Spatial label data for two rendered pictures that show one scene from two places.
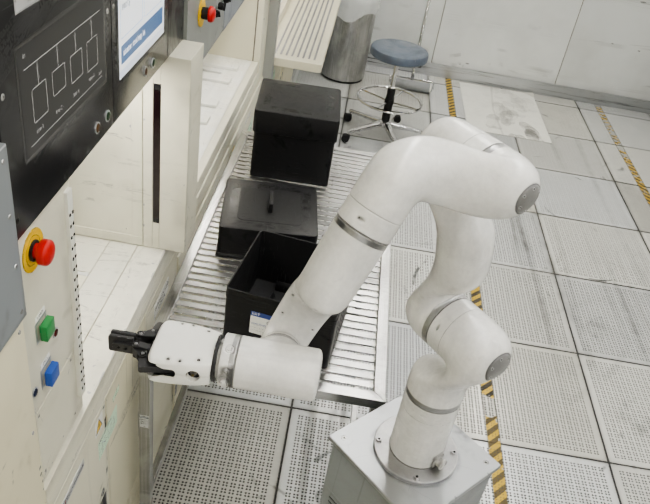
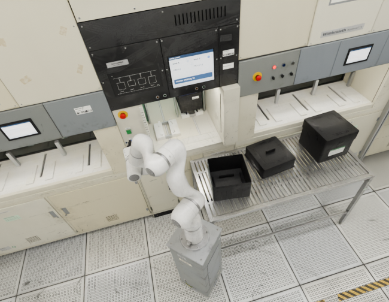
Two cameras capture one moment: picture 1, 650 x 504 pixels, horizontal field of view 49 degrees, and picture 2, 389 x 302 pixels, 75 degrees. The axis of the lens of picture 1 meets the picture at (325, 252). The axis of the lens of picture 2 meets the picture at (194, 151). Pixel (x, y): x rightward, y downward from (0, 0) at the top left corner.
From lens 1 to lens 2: 1.53 m
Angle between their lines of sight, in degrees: 60
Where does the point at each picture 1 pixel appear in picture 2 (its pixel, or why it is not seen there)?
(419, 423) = not seen: hidden behind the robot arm
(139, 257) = (214, 138)
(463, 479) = (190, 254)
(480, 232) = (168, 178)
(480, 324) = (180, 208)
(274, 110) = (310, 123)
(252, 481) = (231, 224)
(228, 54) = (364, 94)
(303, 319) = not seen: hidden behind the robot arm
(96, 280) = (198, 136)
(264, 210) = (265, 151)
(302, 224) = (267, 163)
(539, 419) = not seen: outside the picture
